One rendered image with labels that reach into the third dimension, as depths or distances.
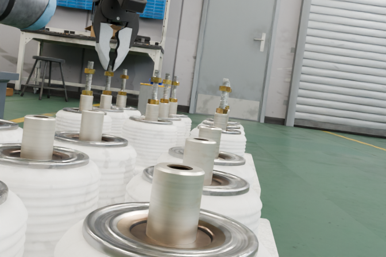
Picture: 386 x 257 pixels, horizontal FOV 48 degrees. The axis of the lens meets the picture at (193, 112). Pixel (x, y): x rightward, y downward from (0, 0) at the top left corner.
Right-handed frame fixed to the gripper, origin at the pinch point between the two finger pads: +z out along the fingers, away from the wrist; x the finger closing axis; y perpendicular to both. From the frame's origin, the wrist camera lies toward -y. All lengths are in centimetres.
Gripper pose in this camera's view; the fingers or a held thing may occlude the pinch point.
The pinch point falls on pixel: (111, 63)
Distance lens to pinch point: 88.8
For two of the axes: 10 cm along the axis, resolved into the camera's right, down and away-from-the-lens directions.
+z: -1.3, 9.9, 0.5
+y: -4.5, -1.1, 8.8
